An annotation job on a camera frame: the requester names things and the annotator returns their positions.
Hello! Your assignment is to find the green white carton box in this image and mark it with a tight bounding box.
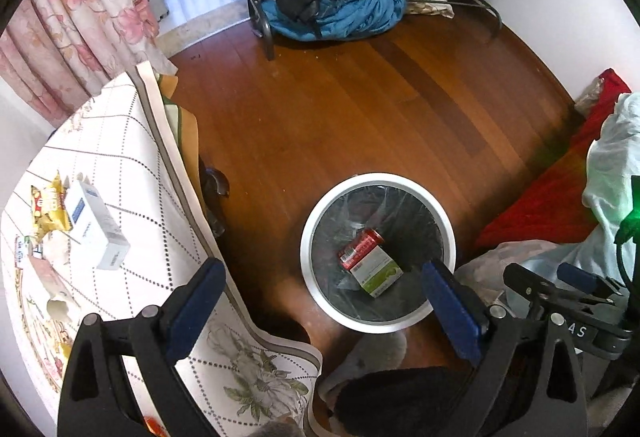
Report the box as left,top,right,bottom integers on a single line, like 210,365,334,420
350,246,404,298

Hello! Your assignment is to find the grey oligopeptides box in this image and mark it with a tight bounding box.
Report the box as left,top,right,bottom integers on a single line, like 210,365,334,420
64,175,130,271

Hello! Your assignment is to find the red soda can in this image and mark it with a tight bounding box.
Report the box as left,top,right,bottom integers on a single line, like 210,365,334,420
337,228,384,271

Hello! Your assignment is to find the yellow snack bag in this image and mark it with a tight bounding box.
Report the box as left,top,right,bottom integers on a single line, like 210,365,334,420
30,175,72,243

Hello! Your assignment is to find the pink white box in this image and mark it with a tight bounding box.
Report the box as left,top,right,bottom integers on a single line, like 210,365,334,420
29,256,80,325

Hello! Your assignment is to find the blue white milk carton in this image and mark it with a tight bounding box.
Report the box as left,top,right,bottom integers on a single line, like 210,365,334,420
14,235,32,269

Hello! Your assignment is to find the white round trash bin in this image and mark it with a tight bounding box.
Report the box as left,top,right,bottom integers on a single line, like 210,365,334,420
299,172,457,334

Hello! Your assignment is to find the white checked tablecloth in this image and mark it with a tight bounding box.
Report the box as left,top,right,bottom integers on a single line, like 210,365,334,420
1,63,321,436

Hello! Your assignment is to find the red blanket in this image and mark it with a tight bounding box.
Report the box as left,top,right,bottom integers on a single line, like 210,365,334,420
473,68,630,254

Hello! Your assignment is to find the light blue bedding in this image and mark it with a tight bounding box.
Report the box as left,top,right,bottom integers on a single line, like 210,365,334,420
454,91,640,328

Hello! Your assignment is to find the pink floral curtain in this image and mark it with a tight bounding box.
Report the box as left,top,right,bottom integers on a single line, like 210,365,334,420
1,0,177,127

